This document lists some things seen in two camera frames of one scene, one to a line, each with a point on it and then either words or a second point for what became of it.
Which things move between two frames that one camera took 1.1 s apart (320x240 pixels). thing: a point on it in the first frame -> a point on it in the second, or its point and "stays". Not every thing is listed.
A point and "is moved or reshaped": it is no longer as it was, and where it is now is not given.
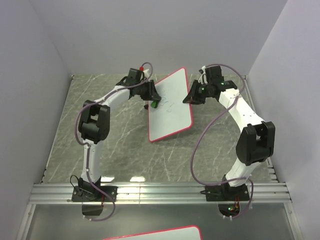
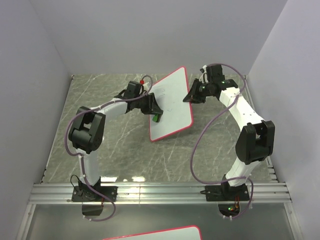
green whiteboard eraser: x=154 y=104 is moved or reshaped
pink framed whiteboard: x=172 y=116 stays
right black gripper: x=192 y=97 stays
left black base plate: x=93 y=193 stays
